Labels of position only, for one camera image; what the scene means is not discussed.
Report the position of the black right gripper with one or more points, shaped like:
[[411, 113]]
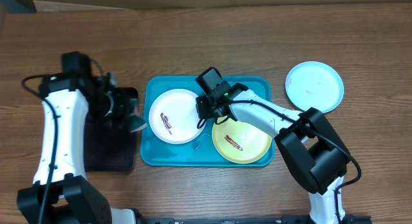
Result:
[[206, 113]]

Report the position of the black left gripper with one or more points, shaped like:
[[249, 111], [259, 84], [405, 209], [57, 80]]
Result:
[[125, 107]]

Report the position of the green and pink sponge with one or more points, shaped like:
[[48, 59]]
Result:
[[136, 123]]

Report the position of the white plate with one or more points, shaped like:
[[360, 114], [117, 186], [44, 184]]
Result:
[[173, 117]]

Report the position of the yellow green plate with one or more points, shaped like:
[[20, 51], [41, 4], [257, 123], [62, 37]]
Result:
[[240, 142]]

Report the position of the light blue plate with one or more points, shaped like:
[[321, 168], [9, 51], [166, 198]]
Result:
[[314, 84]]

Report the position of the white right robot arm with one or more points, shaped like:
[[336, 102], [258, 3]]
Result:
[[313, 152]]

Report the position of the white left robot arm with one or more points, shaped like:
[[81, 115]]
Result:
[[60, 192]]

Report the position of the black water tray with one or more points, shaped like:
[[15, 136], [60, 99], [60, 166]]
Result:
[[108, 148]]

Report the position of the blue plastic tray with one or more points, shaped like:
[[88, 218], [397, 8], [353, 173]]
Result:
[[199, 152]]

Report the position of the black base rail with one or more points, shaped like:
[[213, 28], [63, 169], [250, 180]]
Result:
[[294, 219]]

